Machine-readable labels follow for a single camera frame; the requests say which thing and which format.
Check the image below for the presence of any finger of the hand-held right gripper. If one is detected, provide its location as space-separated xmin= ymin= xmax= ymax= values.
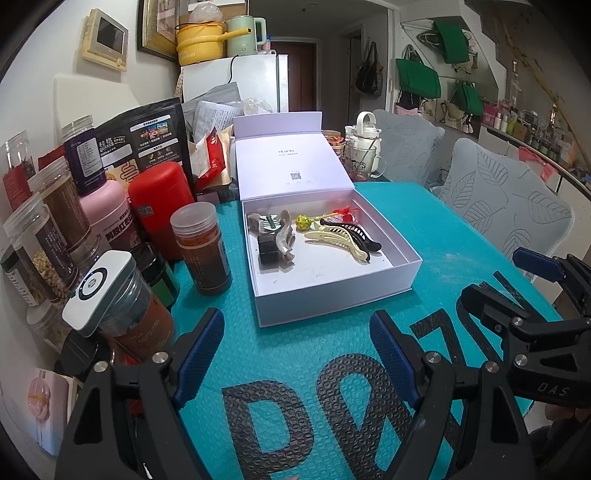
xmin=512 ymin=247 xmax=591 ymax=315
xmin=461 ymin=282 xmax=573 ymax=365

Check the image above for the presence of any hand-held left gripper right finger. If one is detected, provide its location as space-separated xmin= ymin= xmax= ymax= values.
xmin=369 ymin=310 xmax=539 ymax=480

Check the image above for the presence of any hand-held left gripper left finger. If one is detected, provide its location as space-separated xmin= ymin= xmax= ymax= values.
xmin=54 ymin=307 xmax=226 ymax=480

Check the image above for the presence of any white gift box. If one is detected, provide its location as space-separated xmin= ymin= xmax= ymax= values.
xmin=232 ymin=111 xmax=423 ymax=329

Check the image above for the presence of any black banana clip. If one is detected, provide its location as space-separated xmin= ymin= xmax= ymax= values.
xmin=320 ymin=218 xmax=383 ymax=254

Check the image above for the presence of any dark brown claw clip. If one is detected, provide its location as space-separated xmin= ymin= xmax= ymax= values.
xmin=257 ymin=236 xmax=281 ymax=274

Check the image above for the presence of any cream banana clip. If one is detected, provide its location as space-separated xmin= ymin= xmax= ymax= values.
xmin=304 ymin=229 xmax=371 ymax=265

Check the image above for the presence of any frosted beige claw clip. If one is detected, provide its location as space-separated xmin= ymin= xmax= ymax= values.
xmin=270 ymin=210 xmax=297 ymax=267

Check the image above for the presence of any taupe translucent claw clip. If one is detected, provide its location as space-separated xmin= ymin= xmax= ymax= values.
xmin=246 ymin=211 xmax=278 ymax=241

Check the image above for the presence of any yellow lollipop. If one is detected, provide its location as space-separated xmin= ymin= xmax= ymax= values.
xmin=295 ymin=211 xmax=342 ymax=232

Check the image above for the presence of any chair with grey leaf cover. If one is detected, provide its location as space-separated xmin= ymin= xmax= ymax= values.
xmin=372 ymin=109 xmax=446 ymax=188
xmin=436 ymin=137 xmax=575 ymax=282

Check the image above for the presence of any teal bubble mat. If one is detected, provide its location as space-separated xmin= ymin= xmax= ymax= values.
xmin=171 ymin=182 xmax=566 ymax=480

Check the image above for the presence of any dark green jar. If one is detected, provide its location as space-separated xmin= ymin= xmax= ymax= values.
xmin=131 ymin=242 xmax=181 ymax=312

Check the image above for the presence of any jar of red powder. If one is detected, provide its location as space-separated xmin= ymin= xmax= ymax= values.
xmin=170 ymin=202 xmax=233 ymax=296

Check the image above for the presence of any jar with white square lid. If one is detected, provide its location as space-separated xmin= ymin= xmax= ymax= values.
xmin=62 ymin=250 xmax=176 ymax=365

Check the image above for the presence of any white cabinet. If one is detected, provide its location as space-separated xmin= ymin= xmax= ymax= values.
xmin=478 ymin=124 xmax=591 ymax=195

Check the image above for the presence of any row of bottles and jars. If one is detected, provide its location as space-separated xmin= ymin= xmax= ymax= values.
xmin=480 ymin=104 xmax=583 ymax=162

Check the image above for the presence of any red canister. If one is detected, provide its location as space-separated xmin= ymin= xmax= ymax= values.
xmin=128 ymin=161 xmax=197 ymax=261

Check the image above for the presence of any pink carton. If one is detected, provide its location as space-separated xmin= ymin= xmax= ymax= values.
xmin=25 ymin=367 xmax=79 ymax=455

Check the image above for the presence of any pink bottle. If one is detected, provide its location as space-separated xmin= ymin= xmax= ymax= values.
xmin=78 ymin=180 xmax=141 ymax=252

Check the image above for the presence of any green tote bag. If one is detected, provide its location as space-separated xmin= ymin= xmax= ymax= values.
xmin=396 ymin=58 xmax=441 ymax=100
xmin=431 ymin=21 xmax=472 ymax=65
xmin=450 ymin=80 xmax=483 ymax=116

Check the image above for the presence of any jar of soybeans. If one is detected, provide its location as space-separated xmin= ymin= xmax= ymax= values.
xmin=4 ymin=191 xmax=79 ymax=305

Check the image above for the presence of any glass pitcher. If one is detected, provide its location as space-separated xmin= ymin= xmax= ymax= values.
xmin=344 ymin=136 xmax=389 ymax=182

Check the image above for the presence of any bamboo pole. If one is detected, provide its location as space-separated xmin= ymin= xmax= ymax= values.
xmin=501 ymin=18 xmax=566 ymax=109

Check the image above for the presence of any jar of brown granules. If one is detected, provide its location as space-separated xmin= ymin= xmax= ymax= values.
xmin=28 ymin=157 xmax=93 ymax=250

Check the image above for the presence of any white electric pot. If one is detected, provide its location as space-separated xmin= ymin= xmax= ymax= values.
xmin=352 ymin=111 xmax=384 ymax=160

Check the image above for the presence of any black snack pouch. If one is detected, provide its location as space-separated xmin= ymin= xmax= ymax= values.
xmin=65 ymin=98 xmax=197 ymax=195

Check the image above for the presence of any grey plastic bag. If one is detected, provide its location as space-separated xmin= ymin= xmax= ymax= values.
xmin=182 ymin=82 xmax=243 ymax=134

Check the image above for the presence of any black handbag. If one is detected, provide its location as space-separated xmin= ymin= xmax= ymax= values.
xmin=355 ymin=41 xmax=384 ymax=97

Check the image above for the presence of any white fridge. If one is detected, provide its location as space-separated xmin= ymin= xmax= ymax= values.
xmin=180 ymin=54 xmax=289 ymax=114

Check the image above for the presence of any brown door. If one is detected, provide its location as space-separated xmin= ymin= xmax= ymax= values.
xmin=270 ymin=39 xmax=319 ymax=114

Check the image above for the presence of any yellow pot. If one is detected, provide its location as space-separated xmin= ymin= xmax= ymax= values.
xmin=176 ymin=21 xmax=254 ymax=66

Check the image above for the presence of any pale green kettle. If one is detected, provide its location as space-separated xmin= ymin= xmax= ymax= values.
xmin=225 ymin=15 xmax=267 ymax=58

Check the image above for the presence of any framed picture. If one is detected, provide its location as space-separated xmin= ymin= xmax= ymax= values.
xmin=137 ymin=0 xmax=181 ymax=63

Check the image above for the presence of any cream wall intercom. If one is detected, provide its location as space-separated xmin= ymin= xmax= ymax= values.
xmin=81 ymin=8 xmax=129 ymax=71

